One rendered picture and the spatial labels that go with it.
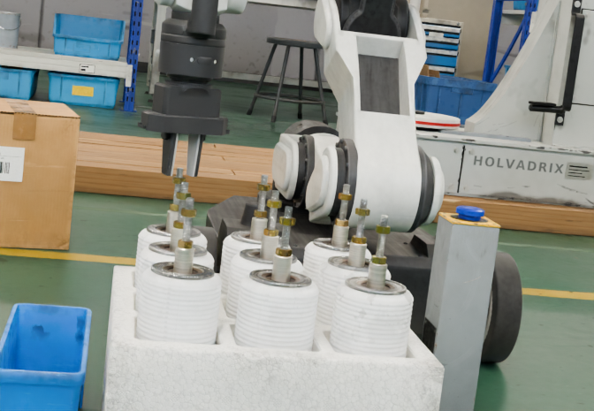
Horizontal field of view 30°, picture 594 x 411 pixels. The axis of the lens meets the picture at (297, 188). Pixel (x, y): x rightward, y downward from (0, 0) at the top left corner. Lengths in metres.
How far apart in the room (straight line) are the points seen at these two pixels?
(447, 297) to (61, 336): 0.55
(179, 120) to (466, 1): 6.41
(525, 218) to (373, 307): 2.27
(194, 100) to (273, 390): 0.43
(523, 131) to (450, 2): 4.09
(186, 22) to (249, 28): 8.28
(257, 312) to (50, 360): 0.44
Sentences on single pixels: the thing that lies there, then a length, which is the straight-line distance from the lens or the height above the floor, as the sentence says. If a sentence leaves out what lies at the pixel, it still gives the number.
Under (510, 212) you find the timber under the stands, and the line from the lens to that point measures 3.54.
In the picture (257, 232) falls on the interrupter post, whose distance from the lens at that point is 1.55.
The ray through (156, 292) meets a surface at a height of 0.23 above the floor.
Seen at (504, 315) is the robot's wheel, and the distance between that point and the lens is 1.94.
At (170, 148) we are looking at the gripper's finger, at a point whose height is 0.37.
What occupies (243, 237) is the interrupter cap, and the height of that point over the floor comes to 0.25.
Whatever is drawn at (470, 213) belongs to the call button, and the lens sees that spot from 1.56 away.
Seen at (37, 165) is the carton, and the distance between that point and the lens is 2.49.
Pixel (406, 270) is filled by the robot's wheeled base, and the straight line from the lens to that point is 1.89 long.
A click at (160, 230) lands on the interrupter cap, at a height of 0.25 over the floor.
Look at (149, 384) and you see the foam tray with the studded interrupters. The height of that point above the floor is 0.14.
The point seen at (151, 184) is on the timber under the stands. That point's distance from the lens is 3.31.
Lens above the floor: 0.55
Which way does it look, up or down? 8 degrees down
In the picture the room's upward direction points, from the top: 7 degrees clockwise
